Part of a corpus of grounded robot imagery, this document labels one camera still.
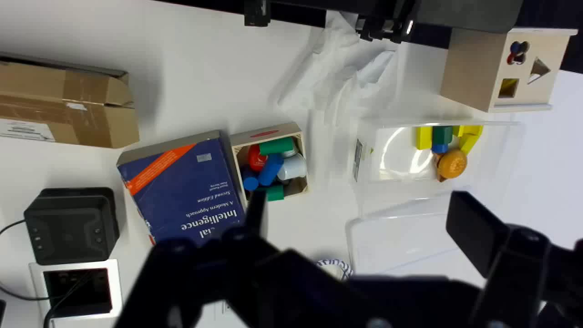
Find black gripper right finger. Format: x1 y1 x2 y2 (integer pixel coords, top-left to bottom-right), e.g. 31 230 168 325
447 190 552 328

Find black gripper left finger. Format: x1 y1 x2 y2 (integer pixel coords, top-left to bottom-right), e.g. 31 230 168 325
115 189 288 328

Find brown cardboard box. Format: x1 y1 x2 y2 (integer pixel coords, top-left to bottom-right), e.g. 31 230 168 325
0 57 143 150

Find wooden shape sorter box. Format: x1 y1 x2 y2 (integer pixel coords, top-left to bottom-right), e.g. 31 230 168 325
440 26 580 116

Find white-framed black device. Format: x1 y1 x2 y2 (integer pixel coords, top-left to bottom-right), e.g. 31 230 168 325
30 260 126 322

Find clear plastic lid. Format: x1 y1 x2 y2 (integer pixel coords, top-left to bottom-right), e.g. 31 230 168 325
345 198 489 280

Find orange round toy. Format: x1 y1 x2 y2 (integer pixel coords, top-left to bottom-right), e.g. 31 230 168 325
434 150 471 185

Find black square device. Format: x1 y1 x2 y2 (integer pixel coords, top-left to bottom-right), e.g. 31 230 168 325
22 187 123 267

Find small green toy block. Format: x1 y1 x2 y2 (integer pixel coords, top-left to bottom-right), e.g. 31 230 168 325
265 185 288 205

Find yellow toy block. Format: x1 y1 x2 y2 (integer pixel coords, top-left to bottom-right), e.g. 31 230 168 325
414 125 485 156

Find red toy block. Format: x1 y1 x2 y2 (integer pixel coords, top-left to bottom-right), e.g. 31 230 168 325
245 145 268 176

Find pale blue toy cylinder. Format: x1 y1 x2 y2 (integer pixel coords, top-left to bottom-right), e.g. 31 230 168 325
277 154 308 183

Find clear plastic container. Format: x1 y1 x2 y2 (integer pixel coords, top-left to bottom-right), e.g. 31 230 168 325
354 118 525 201

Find green toy cylinder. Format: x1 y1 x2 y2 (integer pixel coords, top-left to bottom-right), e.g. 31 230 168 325
257 138 299 158

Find wooden tray of blocks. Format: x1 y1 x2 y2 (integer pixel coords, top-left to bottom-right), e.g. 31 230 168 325
228 123 312 207

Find white crumpled cloth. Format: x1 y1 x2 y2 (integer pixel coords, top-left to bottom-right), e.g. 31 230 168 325
276 12 410 127

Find thin black device cable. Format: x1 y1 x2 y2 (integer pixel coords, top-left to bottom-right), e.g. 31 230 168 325
0 218 51 303

